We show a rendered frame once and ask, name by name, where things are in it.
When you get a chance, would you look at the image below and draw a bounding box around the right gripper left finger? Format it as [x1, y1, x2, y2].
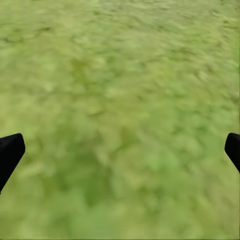
[0, 133, 26, 192]

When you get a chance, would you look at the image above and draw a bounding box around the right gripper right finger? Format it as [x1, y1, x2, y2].
[224, 133, 240, 172]

